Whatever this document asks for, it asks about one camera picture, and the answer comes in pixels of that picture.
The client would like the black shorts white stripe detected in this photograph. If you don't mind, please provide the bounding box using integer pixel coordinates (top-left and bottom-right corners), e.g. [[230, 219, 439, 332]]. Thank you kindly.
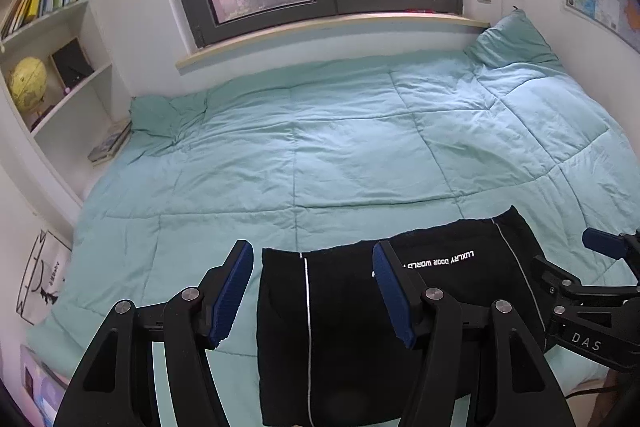
[[256, 205, 548, 427]]

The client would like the pale colourful box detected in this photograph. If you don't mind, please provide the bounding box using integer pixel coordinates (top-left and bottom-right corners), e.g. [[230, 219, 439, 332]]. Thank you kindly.
[[20, 344, 69, 427]]

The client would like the small stack of books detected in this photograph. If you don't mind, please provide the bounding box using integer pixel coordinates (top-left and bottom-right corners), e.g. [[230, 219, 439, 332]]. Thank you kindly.
[[88, 121, 132, 166]]

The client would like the white printed tote bag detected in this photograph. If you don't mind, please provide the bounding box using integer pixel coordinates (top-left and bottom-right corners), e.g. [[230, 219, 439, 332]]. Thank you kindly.
[[16, 229, 74, 326]]

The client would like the yellow globe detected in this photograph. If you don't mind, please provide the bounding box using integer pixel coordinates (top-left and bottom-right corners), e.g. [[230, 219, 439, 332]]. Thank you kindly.
[[7, 57, 49, 114]]

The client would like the black cable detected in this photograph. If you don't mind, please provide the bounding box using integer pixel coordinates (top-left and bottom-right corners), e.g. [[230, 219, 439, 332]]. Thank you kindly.
[[567, 379, 617, 399]]

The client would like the wooden window sill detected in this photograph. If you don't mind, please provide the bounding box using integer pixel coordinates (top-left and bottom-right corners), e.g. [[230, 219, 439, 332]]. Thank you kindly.
[[175, 14, 493, 70]]

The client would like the black box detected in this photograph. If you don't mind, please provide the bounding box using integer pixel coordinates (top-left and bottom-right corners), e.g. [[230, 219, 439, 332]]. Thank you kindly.
[[50, 38, 95, 86]]

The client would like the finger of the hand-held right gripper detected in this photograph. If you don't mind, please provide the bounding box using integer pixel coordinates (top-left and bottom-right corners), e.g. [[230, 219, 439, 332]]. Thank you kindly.
[[531, 256, 640, 308], [582, 228, 640, 280]]

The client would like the light green quilt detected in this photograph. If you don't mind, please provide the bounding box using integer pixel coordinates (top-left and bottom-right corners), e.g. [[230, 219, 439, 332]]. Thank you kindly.
[[27, 52, 640, 427]]

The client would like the white bookshelf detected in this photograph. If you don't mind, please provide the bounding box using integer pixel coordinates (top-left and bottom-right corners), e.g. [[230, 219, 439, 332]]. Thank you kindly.
[[0, 0, 132, 208]]

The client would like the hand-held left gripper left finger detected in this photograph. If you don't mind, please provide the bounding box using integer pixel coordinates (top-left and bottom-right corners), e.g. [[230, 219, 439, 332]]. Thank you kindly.
[[52, 239, 256, 427]]

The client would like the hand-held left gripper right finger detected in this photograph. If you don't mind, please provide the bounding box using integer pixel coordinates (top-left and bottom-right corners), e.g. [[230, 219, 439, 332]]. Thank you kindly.
[[372, 240, 576, 427]]

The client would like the light green pillow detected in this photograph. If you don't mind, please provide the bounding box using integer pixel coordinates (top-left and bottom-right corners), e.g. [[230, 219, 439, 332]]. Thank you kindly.
[[465, 9, 563, 70]]

